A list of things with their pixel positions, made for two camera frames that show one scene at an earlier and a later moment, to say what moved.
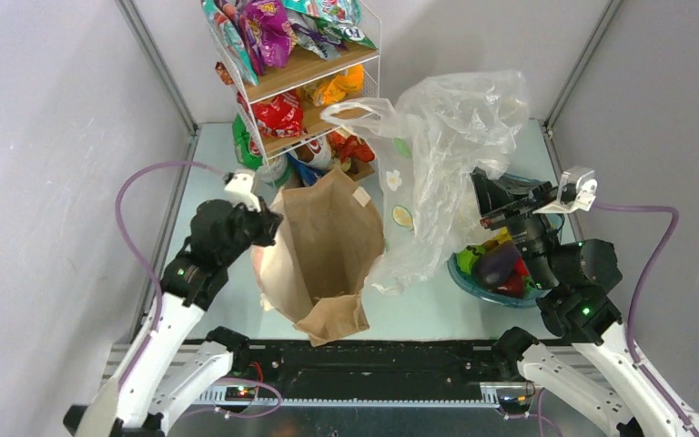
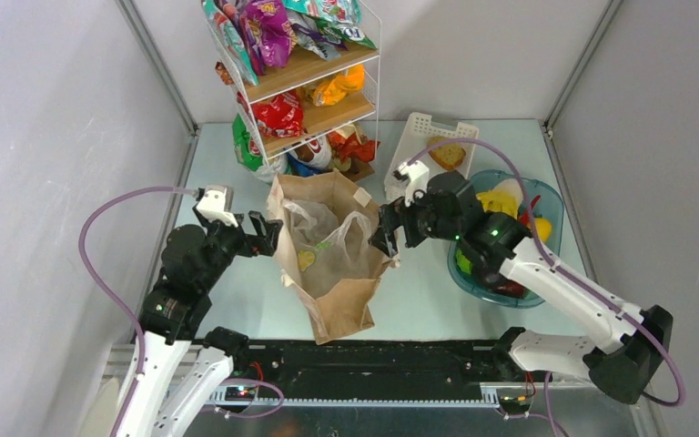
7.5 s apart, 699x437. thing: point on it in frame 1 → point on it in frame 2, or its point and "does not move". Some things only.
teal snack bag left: (230, 40) does not move
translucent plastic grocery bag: (443, 127) → (329, 249)
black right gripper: (491, 197) → (389, 217)
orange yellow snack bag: (343, 84) does not move
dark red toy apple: (513, 287) does not move
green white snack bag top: (329, 26) does not move
